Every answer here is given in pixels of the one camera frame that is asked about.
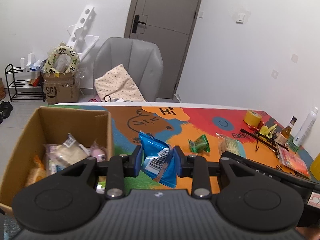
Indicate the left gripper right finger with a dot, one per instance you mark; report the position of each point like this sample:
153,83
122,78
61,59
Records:
199,170

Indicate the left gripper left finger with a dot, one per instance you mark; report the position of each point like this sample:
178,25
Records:
117,169

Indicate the dark green snack packet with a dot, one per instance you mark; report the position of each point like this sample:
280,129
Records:
200,145

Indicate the blue snack packet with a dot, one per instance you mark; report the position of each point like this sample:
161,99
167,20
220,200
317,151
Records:
159,162

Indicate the operator hand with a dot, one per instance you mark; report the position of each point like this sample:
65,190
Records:
309,233

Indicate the pink snack packet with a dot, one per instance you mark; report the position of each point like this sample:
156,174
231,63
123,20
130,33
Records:
99,152

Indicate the colourful cartoon table mat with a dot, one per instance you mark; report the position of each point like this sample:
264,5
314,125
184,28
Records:
176,125

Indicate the red packet in plastic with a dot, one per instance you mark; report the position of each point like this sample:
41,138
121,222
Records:
292,161

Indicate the black sticks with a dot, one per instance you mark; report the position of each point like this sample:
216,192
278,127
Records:
270,143

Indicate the amber glass bottle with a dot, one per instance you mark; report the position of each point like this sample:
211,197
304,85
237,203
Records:
284,135

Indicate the purple white snack packet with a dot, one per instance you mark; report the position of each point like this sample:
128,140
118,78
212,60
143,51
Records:
52,165

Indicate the yellow hair claw clip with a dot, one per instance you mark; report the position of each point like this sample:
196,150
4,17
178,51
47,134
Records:
268,131

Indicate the yellow tape roll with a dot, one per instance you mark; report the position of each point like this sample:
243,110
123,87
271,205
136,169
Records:
252,118

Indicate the open cardboard box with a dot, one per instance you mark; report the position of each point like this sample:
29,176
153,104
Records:
51,125

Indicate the white spray bottle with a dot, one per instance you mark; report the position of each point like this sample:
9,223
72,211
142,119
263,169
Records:
306,127

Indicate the dotted cream pillow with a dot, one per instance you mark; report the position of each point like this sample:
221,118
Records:
117,84

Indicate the SF cardboard box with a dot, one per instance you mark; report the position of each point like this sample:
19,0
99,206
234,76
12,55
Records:
61,88

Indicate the grey upholstered chair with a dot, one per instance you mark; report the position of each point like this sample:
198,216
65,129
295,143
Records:
141,59

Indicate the panda pattern toilet seat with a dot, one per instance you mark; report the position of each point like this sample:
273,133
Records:
63,59

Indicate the black shoe rack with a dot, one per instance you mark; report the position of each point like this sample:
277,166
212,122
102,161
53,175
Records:
24,85

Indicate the black shoes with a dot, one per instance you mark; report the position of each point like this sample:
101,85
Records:
5,110

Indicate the white perforated rack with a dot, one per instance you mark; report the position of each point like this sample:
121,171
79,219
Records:
79,39

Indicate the small brown cardboard box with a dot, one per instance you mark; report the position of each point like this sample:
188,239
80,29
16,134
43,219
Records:
2,90

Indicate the grey door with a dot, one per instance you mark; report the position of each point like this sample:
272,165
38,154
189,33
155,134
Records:
169,25

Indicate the black door handle lock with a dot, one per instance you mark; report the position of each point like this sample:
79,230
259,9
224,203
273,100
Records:
136,22

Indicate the white wall switch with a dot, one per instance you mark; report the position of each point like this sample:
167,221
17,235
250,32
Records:
240,18

